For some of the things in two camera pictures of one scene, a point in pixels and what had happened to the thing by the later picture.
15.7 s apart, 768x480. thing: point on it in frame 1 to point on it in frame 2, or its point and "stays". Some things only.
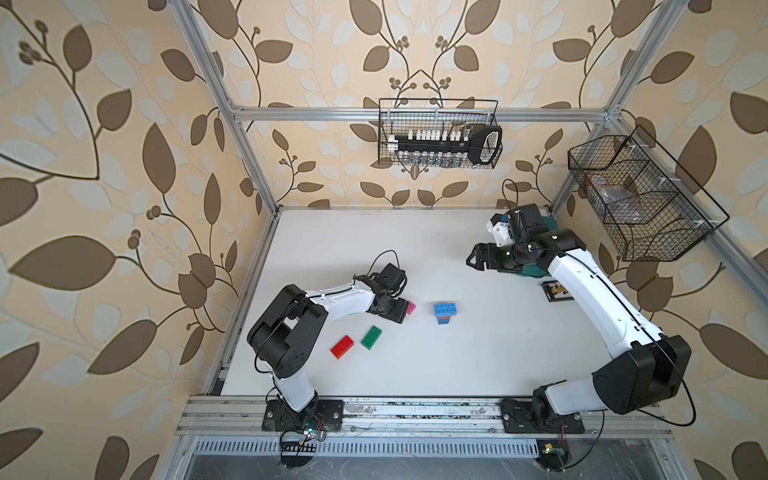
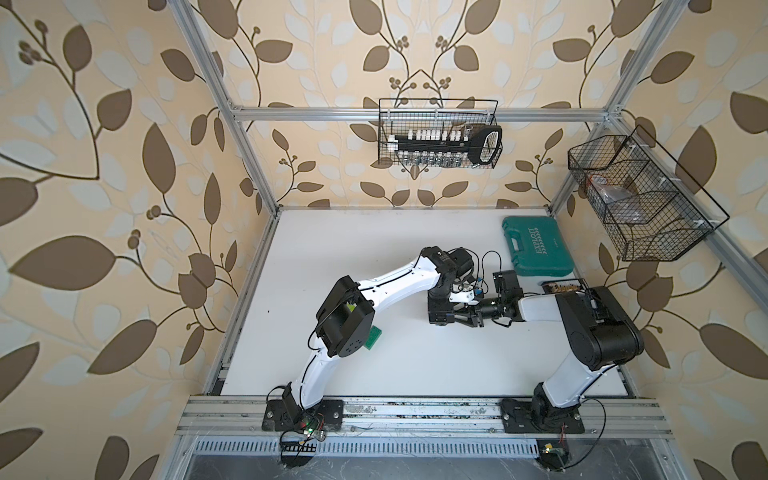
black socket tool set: [475, 144] stays
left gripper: [403, 316] to [443, 317]
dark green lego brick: [371, 337] stays
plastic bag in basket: [621, 204] stays
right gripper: [491, 261] to [472, 321]
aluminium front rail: [244, 418] stays
